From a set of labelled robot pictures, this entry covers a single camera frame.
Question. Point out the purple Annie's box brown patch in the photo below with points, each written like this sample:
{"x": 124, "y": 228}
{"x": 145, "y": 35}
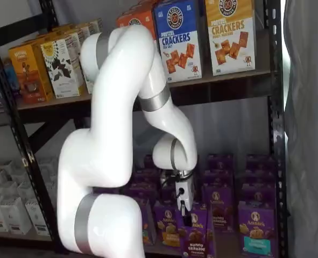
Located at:
{"x": 220, "y": 209}
{"x": 220, "y": 162}
{"x": 199, "y": 236}
{"x": 218, "y": 178}

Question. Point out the purple Annie's box yellow band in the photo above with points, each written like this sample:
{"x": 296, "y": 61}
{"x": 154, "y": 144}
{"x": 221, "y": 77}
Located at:
{"x": 166, "y": 228}

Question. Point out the orange Simple Mills box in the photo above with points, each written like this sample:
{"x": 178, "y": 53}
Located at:
{"x": 27, "y": 75}

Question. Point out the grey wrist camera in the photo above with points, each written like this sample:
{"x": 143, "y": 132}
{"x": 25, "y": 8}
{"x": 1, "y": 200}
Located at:
{"x": 166, "y": 178}

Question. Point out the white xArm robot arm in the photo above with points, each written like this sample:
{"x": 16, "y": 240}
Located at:
{"x": 107, "y": 134}

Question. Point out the blue pretzel crackers box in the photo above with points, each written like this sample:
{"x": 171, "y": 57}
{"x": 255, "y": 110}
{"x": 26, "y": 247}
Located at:
{"x": 180, "y": 40}

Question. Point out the dark blue snack box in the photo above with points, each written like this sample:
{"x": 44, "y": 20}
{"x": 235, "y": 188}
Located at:
{"x": 12, "y": 78}

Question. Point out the white fabric curtain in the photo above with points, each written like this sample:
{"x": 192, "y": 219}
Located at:
{"x": 309, "y": 134}

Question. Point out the orange pretzel crackers box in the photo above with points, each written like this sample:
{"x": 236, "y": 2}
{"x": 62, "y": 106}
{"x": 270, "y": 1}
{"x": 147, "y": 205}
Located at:
{"x": 145, "y": 6}
{"x": 137, "y": 21}

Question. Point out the white Sweet Thins box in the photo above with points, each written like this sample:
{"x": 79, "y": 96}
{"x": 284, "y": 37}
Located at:
{"x": 72, "y": 35}
{"x": 59, "y": 70}

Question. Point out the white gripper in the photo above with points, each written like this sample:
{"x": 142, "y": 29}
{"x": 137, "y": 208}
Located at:
{"x": 187, "y": 188}

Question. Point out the yellow pretzel crackers box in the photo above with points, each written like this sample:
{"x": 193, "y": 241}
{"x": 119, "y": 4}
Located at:
{"x": 228, "y": 40}

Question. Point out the purple Annie's box teal band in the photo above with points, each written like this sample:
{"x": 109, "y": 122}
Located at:
{"x": 258, "y": 193}
{"x": 258, "y": 228}
{"x": 259, "y": 177}
{"x": 261, "y": 162}

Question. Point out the purple Annie's box green band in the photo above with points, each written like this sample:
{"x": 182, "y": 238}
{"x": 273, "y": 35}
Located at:
{"x": 148, "y": 215}
{"x": 142, "y": 192}

